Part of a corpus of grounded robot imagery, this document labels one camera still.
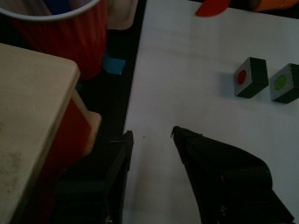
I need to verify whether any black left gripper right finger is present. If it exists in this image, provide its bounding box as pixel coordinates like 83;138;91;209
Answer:
171;125;295;224

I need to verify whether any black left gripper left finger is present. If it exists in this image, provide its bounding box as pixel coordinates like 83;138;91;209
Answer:
54;129;136;224

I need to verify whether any toy sushi piece red centre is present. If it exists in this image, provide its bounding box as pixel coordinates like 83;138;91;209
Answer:
234;56;270;99

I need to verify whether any toy sushi piece green centre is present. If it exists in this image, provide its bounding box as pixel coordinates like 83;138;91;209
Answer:
268;62;299;105

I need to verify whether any white cutting board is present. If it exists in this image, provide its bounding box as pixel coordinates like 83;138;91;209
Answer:
120;0;299;224

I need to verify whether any wooden box with red panel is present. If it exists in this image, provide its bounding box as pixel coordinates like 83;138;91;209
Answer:
0;42;104;224

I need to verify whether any small blue flat piece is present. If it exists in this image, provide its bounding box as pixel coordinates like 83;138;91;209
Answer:
102;54;127;76

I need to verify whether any red plastic cup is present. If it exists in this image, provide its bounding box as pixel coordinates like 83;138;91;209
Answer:
0;0;110;81

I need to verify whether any orange toy carrot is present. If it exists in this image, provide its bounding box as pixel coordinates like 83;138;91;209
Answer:
247;0;299;13

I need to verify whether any blue utensil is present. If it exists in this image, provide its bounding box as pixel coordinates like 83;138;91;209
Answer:
42;0;75;16

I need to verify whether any red toy knife orange handle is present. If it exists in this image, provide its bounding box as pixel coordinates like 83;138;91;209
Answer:
194;0;234;18

